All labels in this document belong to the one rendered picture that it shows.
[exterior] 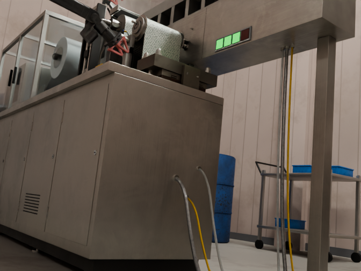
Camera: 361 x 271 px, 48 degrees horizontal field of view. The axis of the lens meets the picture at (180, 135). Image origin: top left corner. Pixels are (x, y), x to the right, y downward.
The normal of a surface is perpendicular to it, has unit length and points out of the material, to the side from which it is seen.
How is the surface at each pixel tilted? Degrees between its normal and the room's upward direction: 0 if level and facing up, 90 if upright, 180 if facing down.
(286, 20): 90
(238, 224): 90
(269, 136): 90
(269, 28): 90
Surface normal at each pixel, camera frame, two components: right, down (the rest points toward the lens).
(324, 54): -0.79, -0.18
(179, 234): 0.61, -0.07
